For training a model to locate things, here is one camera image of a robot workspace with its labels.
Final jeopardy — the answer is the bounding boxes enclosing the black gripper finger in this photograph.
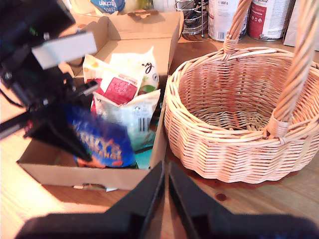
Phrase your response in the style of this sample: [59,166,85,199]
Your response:
[23,106,93,163]
[106,161,165,239]
[168,161,231,239]

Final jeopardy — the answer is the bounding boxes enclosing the blue Terry's chocolate bag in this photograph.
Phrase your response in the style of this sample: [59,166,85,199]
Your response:
[63,103,138,169]

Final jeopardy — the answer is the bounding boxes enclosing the woven wicker basket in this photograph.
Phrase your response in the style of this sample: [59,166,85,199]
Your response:
[163,0,319,184]

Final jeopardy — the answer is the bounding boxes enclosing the red and cream egg bag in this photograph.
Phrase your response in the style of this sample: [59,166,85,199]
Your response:
[82,53,140,113]

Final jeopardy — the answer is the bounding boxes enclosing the cream Galaxy egg bag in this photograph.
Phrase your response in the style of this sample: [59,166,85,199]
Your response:
[91,89,161,154]

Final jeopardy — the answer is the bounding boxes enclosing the green Galaxy truffle egg bag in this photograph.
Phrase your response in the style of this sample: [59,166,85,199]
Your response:
[109,46,160,97]

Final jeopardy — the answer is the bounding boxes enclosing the brown cardboard box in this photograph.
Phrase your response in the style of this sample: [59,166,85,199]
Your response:
[16,9,185,191]

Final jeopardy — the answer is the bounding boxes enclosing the white Porlex box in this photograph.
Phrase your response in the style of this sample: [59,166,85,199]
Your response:
[152,0,175,12]

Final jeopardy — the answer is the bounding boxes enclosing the teal card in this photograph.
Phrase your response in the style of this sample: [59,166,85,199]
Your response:
[134,146,157,170]

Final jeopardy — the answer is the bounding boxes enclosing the kitchen towel pack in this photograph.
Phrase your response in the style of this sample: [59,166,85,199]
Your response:
[69,0,155,15]

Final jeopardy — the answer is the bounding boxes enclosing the red label tin can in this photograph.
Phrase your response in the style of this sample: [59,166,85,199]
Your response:
[248,0,291,42]

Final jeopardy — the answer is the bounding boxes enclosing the black cable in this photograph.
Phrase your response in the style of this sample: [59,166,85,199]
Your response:
[0,87,27,109]

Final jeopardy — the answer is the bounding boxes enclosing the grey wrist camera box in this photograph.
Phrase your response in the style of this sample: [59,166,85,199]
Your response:
[31,31,98,70]

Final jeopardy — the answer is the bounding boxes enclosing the chrome wire utensil holder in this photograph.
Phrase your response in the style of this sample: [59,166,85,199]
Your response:
[174,0,209,42]

